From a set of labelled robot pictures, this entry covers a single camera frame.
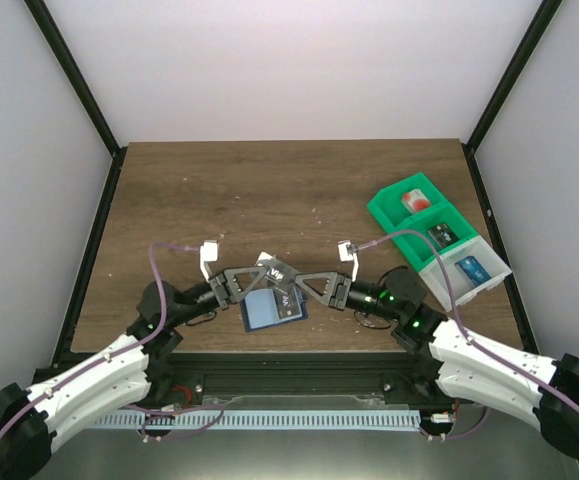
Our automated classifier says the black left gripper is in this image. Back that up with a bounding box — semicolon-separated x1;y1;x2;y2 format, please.
171;267;268;328

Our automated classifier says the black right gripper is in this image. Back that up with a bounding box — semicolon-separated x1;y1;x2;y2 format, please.
296;271;402;322

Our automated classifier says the blue leather card holder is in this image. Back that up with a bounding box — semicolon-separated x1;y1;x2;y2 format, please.
240;287;308;333

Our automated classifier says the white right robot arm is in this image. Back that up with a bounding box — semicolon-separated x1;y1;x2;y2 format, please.
295;267;579;460

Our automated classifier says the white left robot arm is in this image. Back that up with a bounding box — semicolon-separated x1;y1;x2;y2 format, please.
0;266;265;479

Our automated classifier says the red white card in bin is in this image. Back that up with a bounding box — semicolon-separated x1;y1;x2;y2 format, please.
401;189;432;214

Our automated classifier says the dark card in bin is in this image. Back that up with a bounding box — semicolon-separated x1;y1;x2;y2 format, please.
427;223;459;249

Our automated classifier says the blue card in bin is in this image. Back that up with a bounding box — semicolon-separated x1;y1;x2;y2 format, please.
455;255;491;286

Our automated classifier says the green bin far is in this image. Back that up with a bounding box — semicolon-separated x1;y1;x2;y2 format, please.
367;172;448;233

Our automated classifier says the green bin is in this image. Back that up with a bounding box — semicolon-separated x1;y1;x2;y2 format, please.
394;203;478;272
367;172;448;233

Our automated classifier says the green bin middle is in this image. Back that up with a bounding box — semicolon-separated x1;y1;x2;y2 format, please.
394;203;478;272

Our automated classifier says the white bin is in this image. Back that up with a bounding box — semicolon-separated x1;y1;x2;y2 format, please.
419;236;512;312

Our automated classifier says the metal front plate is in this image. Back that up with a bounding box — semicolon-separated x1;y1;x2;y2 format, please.
38;412;579;479

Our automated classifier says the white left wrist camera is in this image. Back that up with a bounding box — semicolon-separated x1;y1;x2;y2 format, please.
199;240;219;281

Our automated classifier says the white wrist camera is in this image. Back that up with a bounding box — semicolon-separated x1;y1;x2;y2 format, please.
338;240;359;282
199;240;219;281

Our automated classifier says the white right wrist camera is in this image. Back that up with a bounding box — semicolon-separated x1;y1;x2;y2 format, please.
338;240;359;282

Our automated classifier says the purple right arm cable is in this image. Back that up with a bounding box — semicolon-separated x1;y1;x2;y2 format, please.
351;229;579;449

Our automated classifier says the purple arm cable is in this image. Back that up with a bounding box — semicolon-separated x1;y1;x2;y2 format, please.
351;229;579;449
0;242;230;476

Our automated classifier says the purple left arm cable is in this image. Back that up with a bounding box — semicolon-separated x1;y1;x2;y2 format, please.
0;242;230;476

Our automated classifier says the black front frame rail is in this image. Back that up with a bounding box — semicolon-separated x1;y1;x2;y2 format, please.
139;352;454;409

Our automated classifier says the light blue slotted cable duct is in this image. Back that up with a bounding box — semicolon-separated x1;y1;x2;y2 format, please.
93;410;421;433

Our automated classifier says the black frame post left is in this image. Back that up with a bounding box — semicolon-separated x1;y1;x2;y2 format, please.
22;0;122;159

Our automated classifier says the black frame post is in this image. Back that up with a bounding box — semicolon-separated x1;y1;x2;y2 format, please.
22;0;122;159
466;0;565;151

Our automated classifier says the black frame post right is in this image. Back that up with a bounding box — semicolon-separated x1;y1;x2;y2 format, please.
466;0;565;151

